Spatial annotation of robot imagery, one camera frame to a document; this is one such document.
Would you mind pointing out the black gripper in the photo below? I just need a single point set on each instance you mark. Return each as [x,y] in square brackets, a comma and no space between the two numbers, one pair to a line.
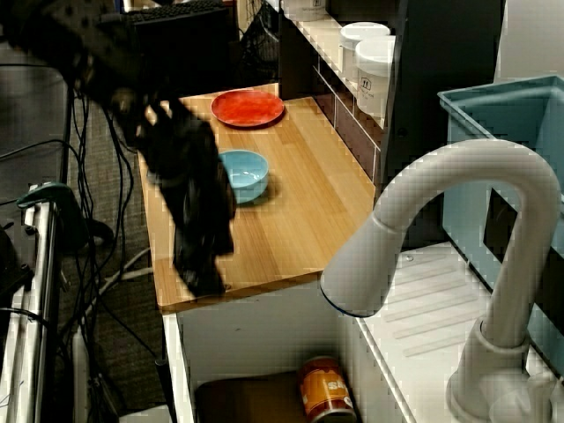
[189,176]

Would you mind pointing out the light blue bowl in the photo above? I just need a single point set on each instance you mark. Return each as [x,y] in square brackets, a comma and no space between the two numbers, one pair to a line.
[249,176]

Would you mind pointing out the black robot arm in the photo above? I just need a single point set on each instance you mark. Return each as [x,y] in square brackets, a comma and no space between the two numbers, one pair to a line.
[66,35]

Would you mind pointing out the white toy sink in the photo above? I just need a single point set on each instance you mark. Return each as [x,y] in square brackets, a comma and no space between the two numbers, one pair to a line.
[264,335]

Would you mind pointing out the red round plate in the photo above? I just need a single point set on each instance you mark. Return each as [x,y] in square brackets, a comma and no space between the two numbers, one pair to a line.
[247,108]

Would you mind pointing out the green clamp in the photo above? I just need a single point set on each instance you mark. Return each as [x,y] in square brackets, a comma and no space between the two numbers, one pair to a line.
[53,198]

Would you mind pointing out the orange soup can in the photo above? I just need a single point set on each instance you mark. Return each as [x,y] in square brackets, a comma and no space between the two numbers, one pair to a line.
[326,392]

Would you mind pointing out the white jar with print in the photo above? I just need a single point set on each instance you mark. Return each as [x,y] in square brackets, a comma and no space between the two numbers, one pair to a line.
[374,75]

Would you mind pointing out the black keyboard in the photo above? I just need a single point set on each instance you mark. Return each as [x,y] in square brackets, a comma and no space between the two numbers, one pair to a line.
[176,11]

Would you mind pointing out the plain white jar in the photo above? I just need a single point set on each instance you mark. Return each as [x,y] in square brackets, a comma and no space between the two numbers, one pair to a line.
[357,44]

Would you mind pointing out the grey white faucet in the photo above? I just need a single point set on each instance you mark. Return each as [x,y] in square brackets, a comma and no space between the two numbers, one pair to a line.
[467,167]

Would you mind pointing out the teal plastic bin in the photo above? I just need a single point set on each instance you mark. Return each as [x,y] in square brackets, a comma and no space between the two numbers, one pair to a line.
[467,132]

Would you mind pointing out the aluminium frame rail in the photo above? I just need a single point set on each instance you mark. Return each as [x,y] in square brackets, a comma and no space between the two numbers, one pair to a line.
[37,308]

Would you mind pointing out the black bracket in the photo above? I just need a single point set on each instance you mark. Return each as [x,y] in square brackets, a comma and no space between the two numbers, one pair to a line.
[11,269]

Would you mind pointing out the dark upright post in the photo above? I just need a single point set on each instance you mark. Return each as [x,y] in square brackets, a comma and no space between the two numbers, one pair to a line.
[440,53]

